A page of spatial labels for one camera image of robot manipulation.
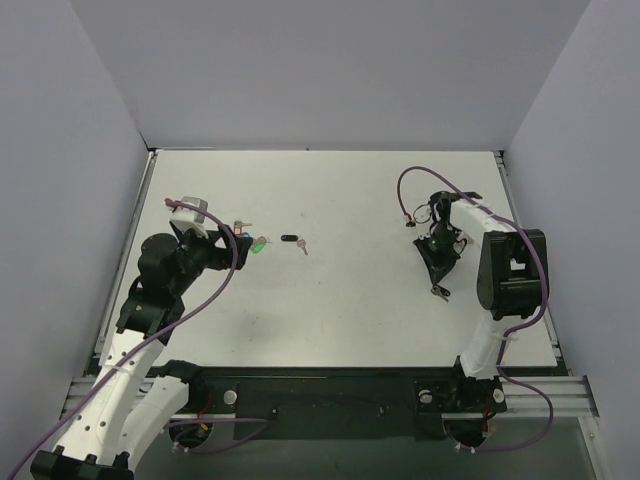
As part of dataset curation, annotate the white disc wire keyring holder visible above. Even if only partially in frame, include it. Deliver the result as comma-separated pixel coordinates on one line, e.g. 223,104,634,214
411,202,436,226

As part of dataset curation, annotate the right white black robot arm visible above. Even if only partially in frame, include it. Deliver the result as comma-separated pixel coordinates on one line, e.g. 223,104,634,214
413,191,548,416

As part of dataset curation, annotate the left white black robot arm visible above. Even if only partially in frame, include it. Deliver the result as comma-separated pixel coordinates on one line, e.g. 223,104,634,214
30,227,253,479

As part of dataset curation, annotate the red tag key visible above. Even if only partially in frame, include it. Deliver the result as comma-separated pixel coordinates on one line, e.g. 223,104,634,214
233,219,252,236

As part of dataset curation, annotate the green key tag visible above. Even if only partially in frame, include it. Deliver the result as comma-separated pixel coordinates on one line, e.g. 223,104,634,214
250,236,271,254

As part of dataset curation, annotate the black tag silver key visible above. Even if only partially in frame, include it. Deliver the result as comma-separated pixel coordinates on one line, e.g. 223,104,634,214
280,234,309,256

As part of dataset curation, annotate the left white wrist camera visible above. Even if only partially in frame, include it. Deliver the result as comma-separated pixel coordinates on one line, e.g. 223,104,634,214
164,196,208,238

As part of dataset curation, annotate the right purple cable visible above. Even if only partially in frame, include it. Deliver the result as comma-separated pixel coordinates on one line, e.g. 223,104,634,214
396,166,555,454

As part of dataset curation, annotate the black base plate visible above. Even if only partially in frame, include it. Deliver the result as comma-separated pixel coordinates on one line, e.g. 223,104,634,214
139,365,506,442

